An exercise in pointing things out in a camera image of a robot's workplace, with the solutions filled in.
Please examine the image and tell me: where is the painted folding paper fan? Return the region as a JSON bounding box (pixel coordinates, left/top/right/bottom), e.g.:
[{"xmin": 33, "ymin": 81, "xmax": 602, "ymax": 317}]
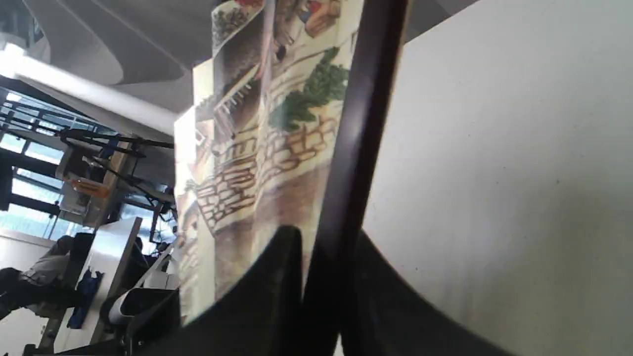
[{"xmin": 175, "ymin": 0, "xmax": 409, "ymax": 356}]

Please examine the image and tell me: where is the black background tripod stand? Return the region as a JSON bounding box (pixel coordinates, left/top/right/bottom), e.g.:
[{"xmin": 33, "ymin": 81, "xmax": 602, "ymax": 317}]
[{"xmin": 0, "ymin": 84, "xmax": 177, "ymax": 238}]

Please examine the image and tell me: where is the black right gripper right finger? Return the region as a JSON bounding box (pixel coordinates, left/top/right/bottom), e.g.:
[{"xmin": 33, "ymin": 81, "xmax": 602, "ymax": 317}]
[{"xmin": 341, "ymin": 231, "xmax": 508, "ymax": 356}]

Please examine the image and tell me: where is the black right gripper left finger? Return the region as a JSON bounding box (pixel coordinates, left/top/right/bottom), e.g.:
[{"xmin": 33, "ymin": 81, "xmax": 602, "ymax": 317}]
[{"xmin": 144, "ymin": 225, "xmax": 303, "ymax": 356}]

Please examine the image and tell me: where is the seated person in background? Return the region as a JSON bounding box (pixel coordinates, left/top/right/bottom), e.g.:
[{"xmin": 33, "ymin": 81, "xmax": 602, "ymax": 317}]
[{"xmin": 0, "ymin": 233, "xmax": 94, "ymax": 318}]

